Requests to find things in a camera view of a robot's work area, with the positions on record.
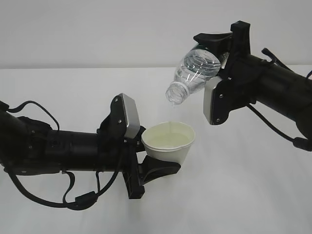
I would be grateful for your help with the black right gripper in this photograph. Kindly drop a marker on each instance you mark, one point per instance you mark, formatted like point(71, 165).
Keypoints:
point(235, 43)

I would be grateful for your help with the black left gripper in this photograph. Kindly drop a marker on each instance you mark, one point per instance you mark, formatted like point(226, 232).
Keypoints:
point(136, 175)

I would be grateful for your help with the white paper cup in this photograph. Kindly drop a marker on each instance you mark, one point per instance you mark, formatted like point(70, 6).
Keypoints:
point(169, 141)

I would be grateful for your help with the clear green-label water bottle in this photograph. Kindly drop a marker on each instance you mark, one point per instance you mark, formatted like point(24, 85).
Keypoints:
point(197, 67)

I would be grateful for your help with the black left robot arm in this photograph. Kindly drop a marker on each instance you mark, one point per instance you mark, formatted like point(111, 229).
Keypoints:
point(31, 147)

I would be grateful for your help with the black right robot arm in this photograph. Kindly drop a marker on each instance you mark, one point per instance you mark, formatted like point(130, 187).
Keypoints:
point(246, 79)

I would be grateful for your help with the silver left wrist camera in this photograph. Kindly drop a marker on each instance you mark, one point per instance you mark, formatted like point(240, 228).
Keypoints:
point(123, 120)

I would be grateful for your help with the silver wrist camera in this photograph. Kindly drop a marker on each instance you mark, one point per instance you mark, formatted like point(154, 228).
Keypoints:
point(221, 96)
point(123, 120)

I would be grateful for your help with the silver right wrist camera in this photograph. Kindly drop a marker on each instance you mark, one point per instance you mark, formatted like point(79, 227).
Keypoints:
point(221, 96)

